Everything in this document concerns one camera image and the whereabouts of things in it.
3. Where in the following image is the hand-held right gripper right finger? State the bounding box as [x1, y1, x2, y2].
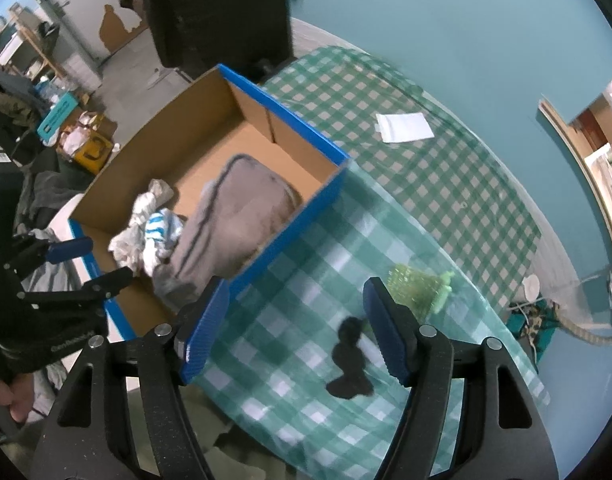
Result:
[362, 277, 559, 480]

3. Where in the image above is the wooden window sill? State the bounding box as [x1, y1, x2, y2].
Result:
[538, 97, 612, 266]

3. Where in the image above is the blue cardboard box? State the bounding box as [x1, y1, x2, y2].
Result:
[67, 64, 351, 346]

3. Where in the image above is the white paper sheet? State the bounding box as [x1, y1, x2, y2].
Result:
[376, 112, 435, 144]

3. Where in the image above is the olive green clothing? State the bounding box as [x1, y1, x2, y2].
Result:
[176, 385, 307, 480]

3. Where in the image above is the white power strip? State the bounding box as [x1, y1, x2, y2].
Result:
[528, 305, 550, 342]

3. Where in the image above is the grey cloth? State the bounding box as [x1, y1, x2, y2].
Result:
[16, 170, 87, 242]

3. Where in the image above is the teal box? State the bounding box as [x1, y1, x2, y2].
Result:
[38, 92, 82, 147]

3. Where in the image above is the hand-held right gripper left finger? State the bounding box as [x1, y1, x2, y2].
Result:
[38, 276, 231, 480]

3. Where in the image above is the green sequin pouch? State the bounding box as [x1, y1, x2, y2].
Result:
[388, 265, 444, 318]

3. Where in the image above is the yellow bag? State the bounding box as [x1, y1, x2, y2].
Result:
[76, 132, 113, 174]

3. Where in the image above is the person's left hand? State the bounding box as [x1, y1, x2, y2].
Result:
[0, 372, 37, 423]

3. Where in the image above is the small light green sock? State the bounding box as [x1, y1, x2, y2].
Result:
[433, 271, 457, 313]

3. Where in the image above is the patterned flexible hose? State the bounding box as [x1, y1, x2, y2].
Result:
[560, 305, 612, 347]

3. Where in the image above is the teal cloth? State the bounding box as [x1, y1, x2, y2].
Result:
[508, 305, 556, 357]

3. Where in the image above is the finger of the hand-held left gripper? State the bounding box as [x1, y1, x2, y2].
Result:
[6, 236, 94, 283]
[17, 266, 134, 312]

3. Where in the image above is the black sock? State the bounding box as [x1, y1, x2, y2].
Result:
[326, 317, 375, 401]

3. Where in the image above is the green checkered plastic tablecloth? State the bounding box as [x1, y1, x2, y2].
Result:
[191, 160, 551, 480]

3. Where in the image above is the white patterned cloth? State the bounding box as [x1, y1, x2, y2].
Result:
[108, 177, 177, 267]

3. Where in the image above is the wooden shelf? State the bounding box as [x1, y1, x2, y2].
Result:
[0, 5, 62, 82]

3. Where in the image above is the white door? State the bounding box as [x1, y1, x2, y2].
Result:
[36, 0, 153, 67]

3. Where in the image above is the grey towel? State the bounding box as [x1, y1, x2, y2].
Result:
[153, 154, 303, 311]

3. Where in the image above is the green checkered bed sheet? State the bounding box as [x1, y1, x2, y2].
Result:
[261, 46, 542, 306]

